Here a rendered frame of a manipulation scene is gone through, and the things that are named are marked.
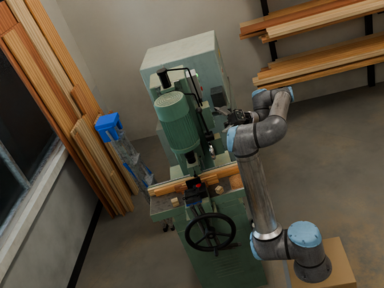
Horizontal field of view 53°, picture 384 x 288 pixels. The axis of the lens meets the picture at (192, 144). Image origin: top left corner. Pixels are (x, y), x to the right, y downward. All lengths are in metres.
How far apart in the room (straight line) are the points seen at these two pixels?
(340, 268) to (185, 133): 1.05
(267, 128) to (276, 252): 0.64
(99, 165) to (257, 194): 2.05
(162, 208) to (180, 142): 0.44
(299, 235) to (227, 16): 2.84
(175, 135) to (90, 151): 1.56
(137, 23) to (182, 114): 2.44
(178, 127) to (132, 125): 2.88
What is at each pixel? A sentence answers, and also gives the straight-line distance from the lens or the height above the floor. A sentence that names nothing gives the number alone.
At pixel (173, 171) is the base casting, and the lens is 2.74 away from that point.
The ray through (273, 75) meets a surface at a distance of 4.05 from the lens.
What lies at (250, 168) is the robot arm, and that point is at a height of 1.28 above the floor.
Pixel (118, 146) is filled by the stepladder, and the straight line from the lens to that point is 2.98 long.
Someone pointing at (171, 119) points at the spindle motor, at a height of 1.43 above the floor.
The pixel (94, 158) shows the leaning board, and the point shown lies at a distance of 3.55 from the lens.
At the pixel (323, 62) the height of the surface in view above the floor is 0.62.
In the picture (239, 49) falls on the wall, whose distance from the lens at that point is 4.38.
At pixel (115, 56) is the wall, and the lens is 4.53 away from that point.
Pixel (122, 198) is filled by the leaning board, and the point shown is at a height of 0.18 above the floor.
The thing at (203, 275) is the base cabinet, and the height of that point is 0.27.
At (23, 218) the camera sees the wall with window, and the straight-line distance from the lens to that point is 3.01.
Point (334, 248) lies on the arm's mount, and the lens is 2.23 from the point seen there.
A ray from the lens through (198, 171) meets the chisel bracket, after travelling 2.26.
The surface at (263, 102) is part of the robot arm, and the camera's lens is 2.23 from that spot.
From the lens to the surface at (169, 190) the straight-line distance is 2.38.
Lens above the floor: 2.35
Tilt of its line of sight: 32 degrees down
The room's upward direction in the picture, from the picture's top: 20 degrees counter-clockwise
